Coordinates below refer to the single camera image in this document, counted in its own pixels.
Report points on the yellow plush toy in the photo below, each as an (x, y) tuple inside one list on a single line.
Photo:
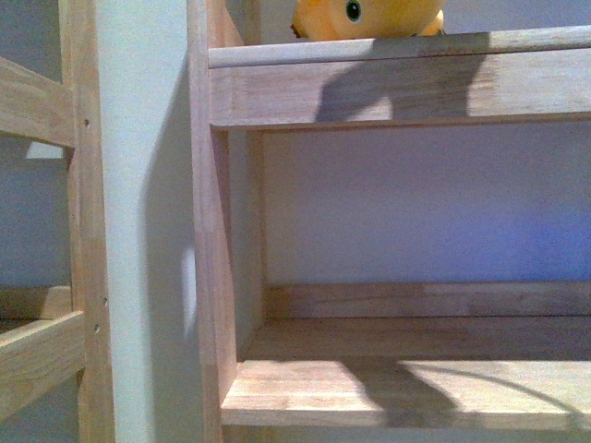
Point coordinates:
[(363, 19)]

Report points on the right wooden shelf unit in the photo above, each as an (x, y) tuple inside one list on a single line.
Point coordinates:
[(393, 237)]

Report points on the wooden shelf unit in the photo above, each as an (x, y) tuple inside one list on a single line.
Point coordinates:
[(393, 237), (56, 365)]

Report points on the left wooden shelf unit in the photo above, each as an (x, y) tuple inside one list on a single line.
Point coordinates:
[(56, 365)]

